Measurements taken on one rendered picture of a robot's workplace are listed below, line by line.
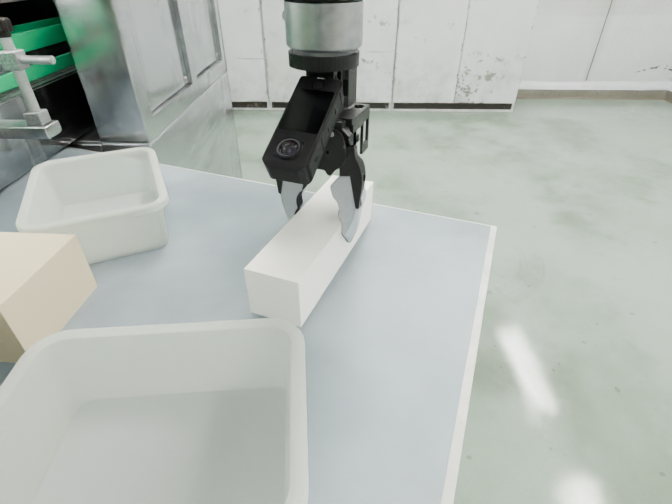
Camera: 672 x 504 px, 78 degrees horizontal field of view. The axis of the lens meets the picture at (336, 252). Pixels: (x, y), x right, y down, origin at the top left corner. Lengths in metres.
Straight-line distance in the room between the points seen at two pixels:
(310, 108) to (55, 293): 0.33
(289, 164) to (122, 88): 0.66
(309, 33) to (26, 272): 0.36
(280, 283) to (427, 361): 0.17
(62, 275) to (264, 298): 0.22
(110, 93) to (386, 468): 0.87
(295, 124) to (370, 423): 0.28
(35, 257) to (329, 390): 0.33
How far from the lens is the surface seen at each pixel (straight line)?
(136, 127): 1.01
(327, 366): 0.43
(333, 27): 0.42
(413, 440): 0.39
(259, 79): 3.78
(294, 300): 0.42
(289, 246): 0.46
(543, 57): 4.50
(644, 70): 4.95
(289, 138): 0.39
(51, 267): 0.53
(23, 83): 0.83
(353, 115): 0.47
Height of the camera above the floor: 1.08
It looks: 35 degrees down
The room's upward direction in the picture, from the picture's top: straight up
